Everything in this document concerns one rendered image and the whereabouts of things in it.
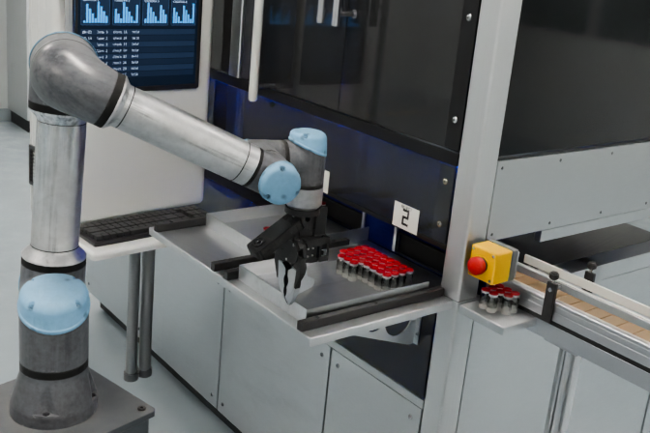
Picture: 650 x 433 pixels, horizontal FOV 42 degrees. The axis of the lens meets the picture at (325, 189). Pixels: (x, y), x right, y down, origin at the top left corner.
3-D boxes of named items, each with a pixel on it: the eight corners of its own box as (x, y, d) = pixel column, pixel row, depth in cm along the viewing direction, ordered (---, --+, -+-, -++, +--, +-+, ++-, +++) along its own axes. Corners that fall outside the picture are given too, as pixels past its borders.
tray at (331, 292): (355, 256, 212) (356, 243, 211) (427, 296, 192) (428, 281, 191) (238, 278, 191) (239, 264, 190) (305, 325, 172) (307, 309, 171)
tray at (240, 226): (309, 210, 244) (310, 198, 243) (368, 239, 225) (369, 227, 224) (205, 225, 223) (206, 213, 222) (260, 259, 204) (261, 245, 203)
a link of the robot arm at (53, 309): (17, 376, 142) (15, 302, 138) (17, 339, 154) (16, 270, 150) (92, 370, 146) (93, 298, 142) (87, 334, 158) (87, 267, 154)
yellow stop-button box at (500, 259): (488, 269, 190) (493, 239, 188) (514, 280, 185) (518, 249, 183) (465, 274, 185) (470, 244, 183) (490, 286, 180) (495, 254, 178)
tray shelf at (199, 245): (298, 211, 248) (299, 205, 248) (475, 302, 196) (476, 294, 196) (148, 233, 219) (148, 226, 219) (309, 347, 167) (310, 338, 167)
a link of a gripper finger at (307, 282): (315, 305, 176) (319, 264, 173) (292, 310, 172) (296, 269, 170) (307, 300, 178) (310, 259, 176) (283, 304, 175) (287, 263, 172)
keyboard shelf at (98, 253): (183, 208, 267) (183, 200, 266) (235, 235, 247) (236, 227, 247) (45, 230, 237) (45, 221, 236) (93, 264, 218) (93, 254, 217)
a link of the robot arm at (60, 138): (15, 339, 152) (30, 35, 138) (16, 304, 166) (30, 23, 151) (85, 338, 156) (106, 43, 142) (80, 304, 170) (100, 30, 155)
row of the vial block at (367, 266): (342, 266, 204) (344, 247, 203) (391, 294, 191) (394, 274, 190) (335, 267, 203) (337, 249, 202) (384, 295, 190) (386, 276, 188)
